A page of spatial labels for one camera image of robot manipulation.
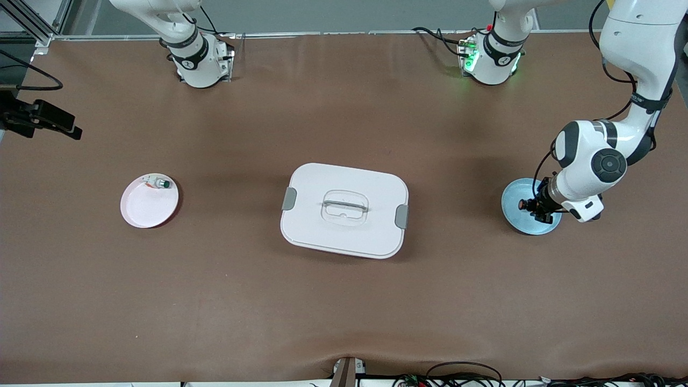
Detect pink round plate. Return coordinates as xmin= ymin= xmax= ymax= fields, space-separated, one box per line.
xmin=120 ymin=173 xmax=180 ymax=229

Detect metal clamp bracket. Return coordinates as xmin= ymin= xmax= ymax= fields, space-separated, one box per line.
xmin=331 ymin=356 xmax=367 ymax=387

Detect light blue round plate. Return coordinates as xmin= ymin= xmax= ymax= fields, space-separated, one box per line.
xmin=501 ymin=178 xmax=563 ymax=236

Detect grey lid handle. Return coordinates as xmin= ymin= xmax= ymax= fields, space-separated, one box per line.
xmin=322 ymin=200 xmax=369 ymax=213

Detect black arm base cables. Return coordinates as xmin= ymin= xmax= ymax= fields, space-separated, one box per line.
xmin=411 ymin=26 xmax=468 ymax=59

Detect white lidded storage box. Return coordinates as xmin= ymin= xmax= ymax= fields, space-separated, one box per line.
xmin=280 ymin=163 xmax=410 ymax=260

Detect tangled black cables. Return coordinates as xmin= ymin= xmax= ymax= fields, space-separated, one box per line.
xmin=392 ymin=362 xmax=506 ymax=387
xmin=543 ymin=372 xmax=688 ymax=387

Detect aluminium table edge rail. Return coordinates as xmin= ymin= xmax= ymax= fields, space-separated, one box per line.
xmin=54 ymin=30 xmax=603 ymax=41

